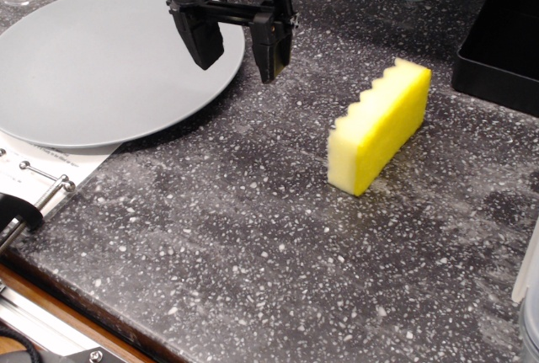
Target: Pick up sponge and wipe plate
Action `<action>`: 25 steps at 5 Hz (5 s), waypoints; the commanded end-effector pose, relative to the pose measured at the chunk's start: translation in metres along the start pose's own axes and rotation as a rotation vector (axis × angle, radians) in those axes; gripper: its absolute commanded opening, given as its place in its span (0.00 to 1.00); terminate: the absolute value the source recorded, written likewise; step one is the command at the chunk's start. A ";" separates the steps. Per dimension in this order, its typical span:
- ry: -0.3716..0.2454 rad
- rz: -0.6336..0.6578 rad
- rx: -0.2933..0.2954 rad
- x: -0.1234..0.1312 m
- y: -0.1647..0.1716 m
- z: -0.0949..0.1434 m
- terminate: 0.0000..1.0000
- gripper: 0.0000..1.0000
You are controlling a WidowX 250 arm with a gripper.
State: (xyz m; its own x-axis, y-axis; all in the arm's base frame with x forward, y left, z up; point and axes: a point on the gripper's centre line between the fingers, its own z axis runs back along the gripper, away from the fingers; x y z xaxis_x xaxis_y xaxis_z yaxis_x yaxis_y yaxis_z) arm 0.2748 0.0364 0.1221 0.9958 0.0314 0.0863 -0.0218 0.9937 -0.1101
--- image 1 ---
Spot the black metal bracket with screw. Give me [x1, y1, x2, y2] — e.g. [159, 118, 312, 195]
[66, 347, 125, 363]

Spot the black metal screw clamp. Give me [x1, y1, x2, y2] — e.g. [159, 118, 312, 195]
[1, 161, 77, 254]

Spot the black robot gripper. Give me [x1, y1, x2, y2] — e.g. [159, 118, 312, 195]
[168, 0, 297, 83]

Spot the black plastic tray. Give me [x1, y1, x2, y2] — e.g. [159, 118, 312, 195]
[451, 0, 538, 116]

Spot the grey round plate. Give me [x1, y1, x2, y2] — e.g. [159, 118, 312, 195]
[1, 0, 245, 148]

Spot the aluminium rail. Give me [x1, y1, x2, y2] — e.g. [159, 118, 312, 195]
[1, 285, 99, 356]

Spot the yellow sponge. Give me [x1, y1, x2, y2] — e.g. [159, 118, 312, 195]
[327, 58, 432, 196]

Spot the white paper sheet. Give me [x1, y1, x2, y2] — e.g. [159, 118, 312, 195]
[1, 133, 120, 204]

